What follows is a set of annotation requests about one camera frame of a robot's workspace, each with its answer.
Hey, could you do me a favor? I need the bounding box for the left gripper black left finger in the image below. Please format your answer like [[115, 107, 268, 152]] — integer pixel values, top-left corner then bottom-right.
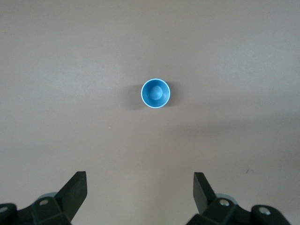
[[0, 171, 88, 225]]

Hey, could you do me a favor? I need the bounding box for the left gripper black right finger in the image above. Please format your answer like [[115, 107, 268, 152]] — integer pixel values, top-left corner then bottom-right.
[[185, 172, 291, 225]]

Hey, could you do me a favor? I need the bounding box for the blue plastic cup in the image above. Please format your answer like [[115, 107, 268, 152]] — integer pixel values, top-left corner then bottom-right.
[[141, 79, 172, 109]]

